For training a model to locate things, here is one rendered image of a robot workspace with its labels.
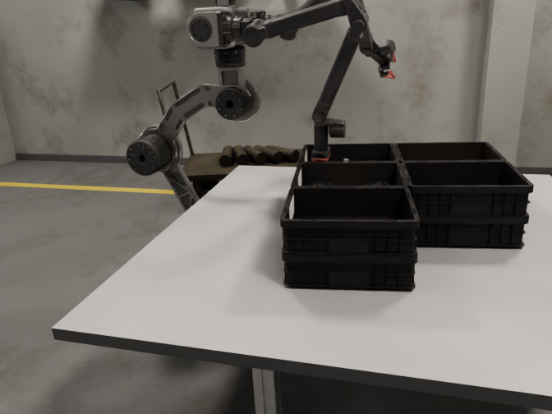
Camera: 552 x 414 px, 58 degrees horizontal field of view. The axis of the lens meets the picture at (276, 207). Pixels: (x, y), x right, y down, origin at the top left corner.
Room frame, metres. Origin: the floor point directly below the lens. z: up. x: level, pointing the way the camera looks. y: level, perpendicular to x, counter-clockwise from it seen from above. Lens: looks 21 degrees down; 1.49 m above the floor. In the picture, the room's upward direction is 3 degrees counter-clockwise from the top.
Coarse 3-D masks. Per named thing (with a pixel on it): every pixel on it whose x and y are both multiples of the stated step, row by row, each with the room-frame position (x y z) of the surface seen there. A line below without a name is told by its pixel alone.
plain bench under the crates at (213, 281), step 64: (256, 192) 2.23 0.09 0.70; (192, 256) 1.58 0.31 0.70; (256, 256) 1.56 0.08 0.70; (448, 256) 1.48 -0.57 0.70; (512, 256) 1.46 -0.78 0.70; (64, 320) 1.22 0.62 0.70; (128, 320) 1.20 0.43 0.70; (192, 320) 1.18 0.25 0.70; (256, 320) 1.16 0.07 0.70; (320, 320) 1.15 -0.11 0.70; (384, 320) 1.13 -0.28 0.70; (448, 320) 1.12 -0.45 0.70; (512, 320) 1.10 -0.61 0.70; (256, 384) 1.07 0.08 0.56; (384, 384) 0.92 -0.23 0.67; (448, 384) 0.88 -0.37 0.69; (512, 384) 0.87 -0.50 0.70
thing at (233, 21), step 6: (222, 12) 1.95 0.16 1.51; (222, 18) 1.95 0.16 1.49; (228, 18) 1.95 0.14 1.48; (234, 18) 1.96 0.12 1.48; (240, 18) 1.95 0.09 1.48; (222, 24) 1.94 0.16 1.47; (228, 24) 1.93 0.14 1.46; (234, 24) 1.93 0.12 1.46; (222, 30) 1.94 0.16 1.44; (228, 30) 1.93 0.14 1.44; (234, 30) 1.93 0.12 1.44; (240, 30) 1.93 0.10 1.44; (222, 36) 1.93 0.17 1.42; (228, 36) 1.94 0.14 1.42; (234, 36) 1.95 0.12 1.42; (240, 36) 1.95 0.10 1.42; (222, 42) 1.94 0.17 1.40; (228, 42) 2.01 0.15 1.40
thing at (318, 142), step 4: (316, 140) 1.96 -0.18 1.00; (320, 140) 1.95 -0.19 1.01; (324, 140) 1.95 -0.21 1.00; (316, 144) 1.96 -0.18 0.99; (320, 144) 1.95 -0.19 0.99; (324, 144) 1.95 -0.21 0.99; (316, 148) 1.96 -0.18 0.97; (320, 148) 1.95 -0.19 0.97; (324, 148) 1.96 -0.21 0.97; (328, 148) 2.00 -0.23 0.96; (312, 152) 1.94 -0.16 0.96; (316, 152) 1.94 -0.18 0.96; (320, 152) 1.94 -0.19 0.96; (324, 152) 1.94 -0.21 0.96; (328, 152) 1.95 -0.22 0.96
